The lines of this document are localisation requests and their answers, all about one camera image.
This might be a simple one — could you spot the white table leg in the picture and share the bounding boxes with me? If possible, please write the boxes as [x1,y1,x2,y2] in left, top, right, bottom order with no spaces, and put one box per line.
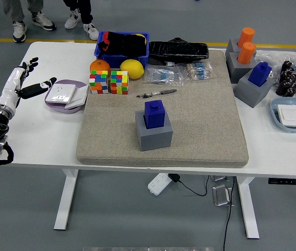
[236,177,260,239]
[53,169,79,231]

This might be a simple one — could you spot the colourful puzzle cube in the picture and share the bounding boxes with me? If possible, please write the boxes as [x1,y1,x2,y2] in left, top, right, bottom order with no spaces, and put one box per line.
[110,70,129,95]
[89,70,110,95]

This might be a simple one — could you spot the orange cylinder seal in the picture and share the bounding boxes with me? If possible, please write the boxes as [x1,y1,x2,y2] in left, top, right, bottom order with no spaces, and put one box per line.
[237,41,257,65]
[238,27,256,48]

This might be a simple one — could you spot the blue plastic bin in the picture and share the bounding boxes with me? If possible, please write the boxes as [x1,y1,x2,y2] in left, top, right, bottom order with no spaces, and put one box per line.
[93,31,150,69]

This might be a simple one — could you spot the black pen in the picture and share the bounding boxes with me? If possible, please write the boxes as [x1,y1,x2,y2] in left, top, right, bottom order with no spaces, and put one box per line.
[136,89,177,99]

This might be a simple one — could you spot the white socket panel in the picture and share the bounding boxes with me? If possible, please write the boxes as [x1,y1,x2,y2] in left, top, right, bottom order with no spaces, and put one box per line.
[45,83,77,105]

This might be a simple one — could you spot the yellow lemon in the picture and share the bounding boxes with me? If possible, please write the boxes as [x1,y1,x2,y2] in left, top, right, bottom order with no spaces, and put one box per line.
[120,59,145,80]

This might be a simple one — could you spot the black plug with cord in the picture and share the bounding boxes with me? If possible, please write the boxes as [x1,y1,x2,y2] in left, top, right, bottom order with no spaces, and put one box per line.
[168,173,209,197]

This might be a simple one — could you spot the blue square seal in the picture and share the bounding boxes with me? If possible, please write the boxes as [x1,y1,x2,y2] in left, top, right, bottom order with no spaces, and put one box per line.
[248,61,273,87]
[144,100,167,129]

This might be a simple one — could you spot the person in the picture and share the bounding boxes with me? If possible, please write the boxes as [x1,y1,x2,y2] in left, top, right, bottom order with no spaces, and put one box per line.
[1,0,57,43]
[63,0,100,41]

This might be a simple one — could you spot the orange fruit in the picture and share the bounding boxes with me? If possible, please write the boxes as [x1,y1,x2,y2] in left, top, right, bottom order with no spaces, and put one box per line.
[89,59,111,76]

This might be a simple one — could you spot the bundle of black capacitors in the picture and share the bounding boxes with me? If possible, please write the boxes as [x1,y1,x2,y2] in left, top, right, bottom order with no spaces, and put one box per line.
[275,60,296,97]

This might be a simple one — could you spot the grey-brown mat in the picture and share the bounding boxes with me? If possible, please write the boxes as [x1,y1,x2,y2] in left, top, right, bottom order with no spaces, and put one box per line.
[76,49,250,168]

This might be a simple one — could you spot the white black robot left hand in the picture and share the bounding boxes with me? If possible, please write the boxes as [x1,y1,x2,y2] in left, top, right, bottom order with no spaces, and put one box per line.
[0,57,57,110]

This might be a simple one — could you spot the light blue tray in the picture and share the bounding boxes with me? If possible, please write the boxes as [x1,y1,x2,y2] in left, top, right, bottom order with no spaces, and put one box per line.
[270,97,296,133]

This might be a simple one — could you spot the clear bag blue resistors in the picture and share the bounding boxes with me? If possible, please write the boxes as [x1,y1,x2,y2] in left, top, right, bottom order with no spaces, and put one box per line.
[142,65,185,87]

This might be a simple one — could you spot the black cloth bag red trim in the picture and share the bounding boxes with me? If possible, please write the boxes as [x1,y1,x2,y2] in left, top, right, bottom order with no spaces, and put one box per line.
[97,31,148,57]

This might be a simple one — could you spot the purple tray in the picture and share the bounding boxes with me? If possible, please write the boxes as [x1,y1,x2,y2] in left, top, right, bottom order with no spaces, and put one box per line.
[44,79,90,115]

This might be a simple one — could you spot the white switch panel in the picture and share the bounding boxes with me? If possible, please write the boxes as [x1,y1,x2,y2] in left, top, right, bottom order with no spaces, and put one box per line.
[64,85,90,110]
[277,104,296,128]

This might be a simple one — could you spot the white power strip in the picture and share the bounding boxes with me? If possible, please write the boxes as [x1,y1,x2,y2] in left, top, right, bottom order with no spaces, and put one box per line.
[147,173,172,196]

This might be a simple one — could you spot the clear bag beige resistors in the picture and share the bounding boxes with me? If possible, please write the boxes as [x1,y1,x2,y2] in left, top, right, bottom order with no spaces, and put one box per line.
[181,62,218,81]

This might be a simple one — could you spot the long black cable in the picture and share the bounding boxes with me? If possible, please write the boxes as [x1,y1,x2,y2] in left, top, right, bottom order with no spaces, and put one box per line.
[222,177,236,251]

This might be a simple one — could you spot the black plastic-wrapped long case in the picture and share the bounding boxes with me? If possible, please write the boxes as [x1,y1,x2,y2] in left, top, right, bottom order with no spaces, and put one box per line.
[147,37,210,66]

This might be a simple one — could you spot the grey seal holder block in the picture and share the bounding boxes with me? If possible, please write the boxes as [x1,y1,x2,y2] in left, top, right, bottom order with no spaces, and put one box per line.
[134,109,174,152]
[225,38,244,54]
[233,70,275,108]
[226,51,258,84]

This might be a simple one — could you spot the black table control panel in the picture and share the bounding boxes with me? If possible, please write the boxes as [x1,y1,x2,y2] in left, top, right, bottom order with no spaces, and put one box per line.
[268,178,296,186]

